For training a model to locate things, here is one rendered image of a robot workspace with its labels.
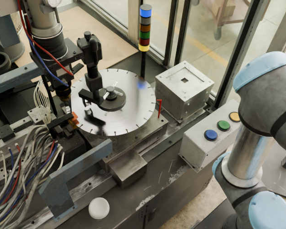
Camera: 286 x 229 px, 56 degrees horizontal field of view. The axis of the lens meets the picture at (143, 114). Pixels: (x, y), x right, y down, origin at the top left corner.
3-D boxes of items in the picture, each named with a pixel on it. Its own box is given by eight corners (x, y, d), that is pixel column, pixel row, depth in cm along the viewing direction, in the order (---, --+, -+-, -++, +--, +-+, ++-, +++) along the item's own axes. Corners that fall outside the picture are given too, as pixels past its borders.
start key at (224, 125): (222, 121, 103) (223, 118, 101) (230, 128, 101) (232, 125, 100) (215, 126, 101) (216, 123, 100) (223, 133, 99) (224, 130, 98)
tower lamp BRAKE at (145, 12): (146, 10, 106) (146, 2, 104) (154, 15, 104) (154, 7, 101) (137, 13, 104) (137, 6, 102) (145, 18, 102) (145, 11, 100)
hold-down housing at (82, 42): (99, 80, 88) (93, 25, 73) (106, 89, 86) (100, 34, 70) (84, 86, 86) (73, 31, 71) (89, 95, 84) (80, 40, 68)
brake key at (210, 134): (209, 130, 100) (211, 127, 99) (218, 137, 98) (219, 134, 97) (202, 136, 98) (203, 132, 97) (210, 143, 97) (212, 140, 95)
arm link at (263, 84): (230, 214, 85) (286, 112, 42) (207, 173, 94) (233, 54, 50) (263, 199, 87) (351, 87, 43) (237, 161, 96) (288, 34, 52)
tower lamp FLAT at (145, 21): (145, 17, 108) (146, 10, 106) (153, 22, 106) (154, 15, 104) (137, 21, 106) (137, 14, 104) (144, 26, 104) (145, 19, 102)
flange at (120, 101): (126, 88, 103) (126, 83, 101) (125, 111, 96) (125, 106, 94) (97, 87, 103) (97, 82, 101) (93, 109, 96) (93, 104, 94)
